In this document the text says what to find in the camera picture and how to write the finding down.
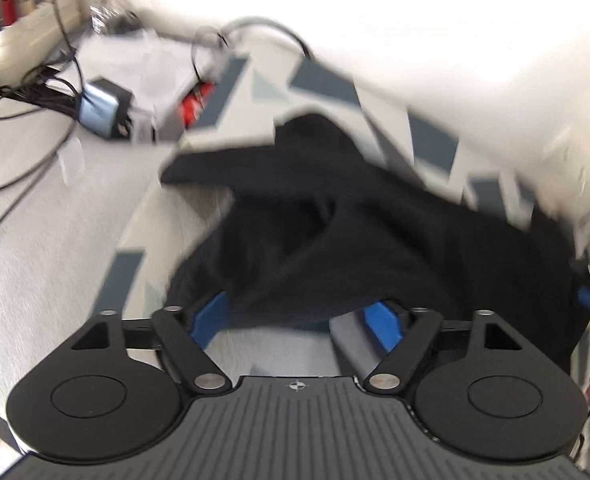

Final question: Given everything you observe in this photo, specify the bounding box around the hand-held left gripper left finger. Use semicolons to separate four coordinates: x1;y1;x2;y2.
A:
70;292;232;397

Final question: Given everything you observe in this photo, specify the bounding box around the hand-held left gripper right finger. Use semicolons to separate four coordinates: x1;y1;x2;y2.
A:
362;299;526;397

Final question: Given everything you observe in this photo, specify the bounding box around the black garment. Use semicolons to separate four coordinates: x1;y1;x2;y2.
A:
160;112;590;376

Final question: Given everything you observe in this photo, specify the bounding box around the grey bed cover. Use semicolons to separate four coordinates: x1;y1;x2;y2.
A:
0;85;236;411

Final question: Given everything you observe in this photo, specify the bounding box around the red packet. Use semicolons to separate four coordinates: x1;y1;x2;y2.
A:
180;82;216;130

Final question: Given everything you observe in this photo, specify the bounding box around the blue-grey power adapter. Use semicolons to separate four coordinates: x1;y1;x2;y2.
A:
77;77;136;140

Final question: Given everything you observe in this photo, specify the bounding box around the geometric patterned bed sheet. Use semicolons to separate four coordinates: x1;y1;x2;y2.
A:
92;50;590;378

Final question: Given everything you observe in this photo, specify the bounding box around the cream plastic box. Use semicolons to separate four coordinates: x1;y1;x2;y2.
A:
0;0;84;87

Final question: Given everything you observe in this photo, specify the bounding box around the thin black cable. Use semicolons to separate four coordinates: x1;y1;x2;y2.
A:
0;95;83;250

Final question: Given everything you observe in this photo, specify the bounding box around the grey looped cable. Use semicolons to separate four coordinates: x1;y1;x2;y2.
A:
192;16;316;86

